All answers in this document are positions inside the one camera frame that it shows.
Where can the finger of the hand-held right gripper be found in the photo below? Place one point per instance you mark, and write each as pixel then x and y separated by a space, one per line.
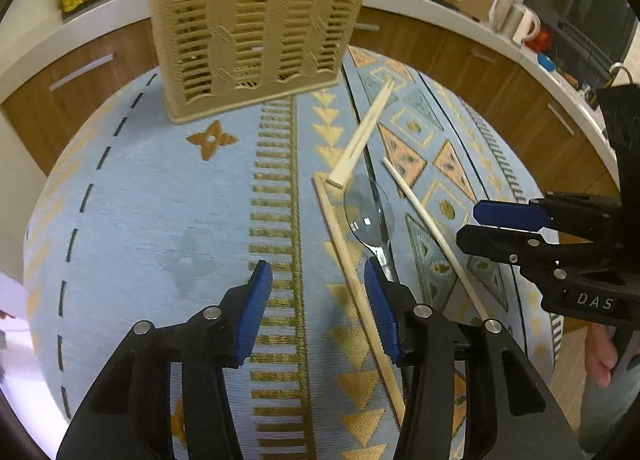
pixel 505 214
pixel 500 242

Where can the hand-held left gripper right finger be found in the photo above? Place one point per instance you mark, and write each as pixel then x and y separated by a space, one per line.
pixel 382 310

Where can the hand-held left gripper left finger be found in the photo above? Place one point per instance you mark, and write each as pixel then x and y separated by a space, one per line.
pixel 252 310

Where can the long thin wooden chopstick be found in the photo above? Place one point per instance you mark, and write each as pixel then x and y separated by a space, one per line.
pixel 350 270

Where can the metal spoon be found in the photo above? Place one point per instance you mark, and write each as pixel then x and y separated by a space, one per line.
pixel 367 212

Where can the thick wooden chopstick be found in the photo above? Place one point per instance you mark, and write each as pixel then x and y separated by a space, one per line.
pixel 362 129

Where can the yellow plastic utensil basket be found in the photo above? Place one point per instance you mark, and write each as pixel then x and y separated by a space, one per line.
pixel 250 34

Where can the person's right forearm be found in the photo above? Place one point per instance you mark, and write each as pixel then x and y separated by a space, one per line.
pixel 607 420

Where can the person's right hand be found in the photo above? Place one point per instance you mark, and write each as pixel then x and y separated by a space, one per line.
pixel 600 350

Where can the blue patterned tablecloth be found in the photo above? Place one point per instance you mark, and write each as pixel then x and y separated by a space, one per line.
pixel 165 220

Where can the small blue object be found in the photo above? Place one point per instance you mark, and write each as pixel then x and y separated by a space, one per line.
pixel 546 62

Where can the small red object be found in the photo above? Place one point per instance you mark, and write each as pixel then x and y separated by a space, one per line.
pixel 537 42

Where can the white electric kettle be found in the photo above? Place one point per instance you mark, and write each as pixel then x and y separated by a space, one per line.
pixel 517 22

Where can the wooden kitchen counter cabinet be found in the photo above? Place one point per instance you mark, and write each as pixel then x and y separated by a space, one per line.
pixel 60 89

